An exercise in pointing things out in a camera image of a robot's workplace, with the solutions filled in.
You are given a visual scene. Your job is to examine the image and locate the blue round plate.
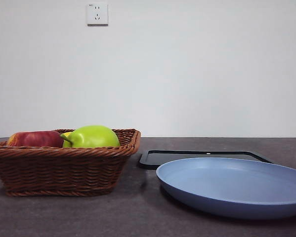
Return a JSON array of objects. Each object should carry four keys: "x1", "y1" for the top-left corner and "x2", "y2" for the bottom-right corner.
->
[{"x1": 155, "y1": 157, "x2": 296, "y2": 220}]

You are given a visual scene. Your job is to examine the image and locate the brown wicker basket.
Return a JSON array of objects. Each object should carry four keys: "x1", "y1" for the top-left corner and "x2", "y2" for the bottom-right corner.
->
[{"x1": 0, "y1": 128, "x2": 141, "y2": 198}]

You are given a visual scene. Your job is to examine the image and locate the black flat tray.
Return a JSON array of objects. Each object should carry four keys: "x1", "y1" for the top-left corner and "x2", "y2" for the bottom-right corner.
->
[{"x1": 138, "y1": 149, "x2": 274, "y2": 170}]

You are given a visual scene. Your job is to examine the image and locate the green pear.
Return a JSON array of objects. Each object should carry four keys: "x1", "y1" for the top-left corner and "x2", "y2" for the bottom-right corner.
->
[{"x1": 60, "y1": 125, "x2": 121, "y2": 149}]

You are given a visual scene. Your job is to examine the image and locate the red apple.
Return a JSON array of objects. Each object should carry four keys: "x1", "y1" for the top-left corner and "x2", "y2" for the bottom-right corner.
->
[{"x1": 6, "y1": 130, "x2": 64, "y2": 148}]

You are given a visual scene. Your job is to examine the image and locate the white wall socket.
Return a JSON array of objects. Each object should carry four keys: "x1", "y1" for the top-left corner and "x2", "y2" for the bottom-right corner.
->
[{"x1": 86, "y1": 3, "x2": 109, "y2": 27}]

